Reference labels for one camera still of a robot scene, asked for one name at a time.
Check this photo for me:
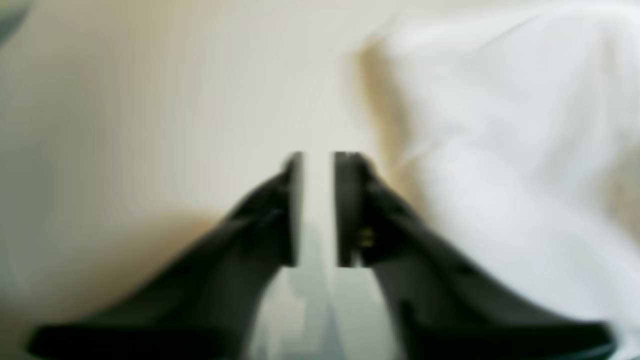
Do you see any white T-shirt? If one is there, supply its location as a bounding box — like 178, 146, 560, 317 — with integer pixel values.
361, 0, 639, 360

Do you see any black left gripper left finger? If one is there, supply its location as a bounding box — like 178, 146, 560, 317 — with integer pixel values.
27, 152, 304, 360

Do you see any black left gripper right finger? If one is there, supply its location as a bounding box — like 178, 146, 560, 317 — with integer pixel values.
334, 152, 617, 360

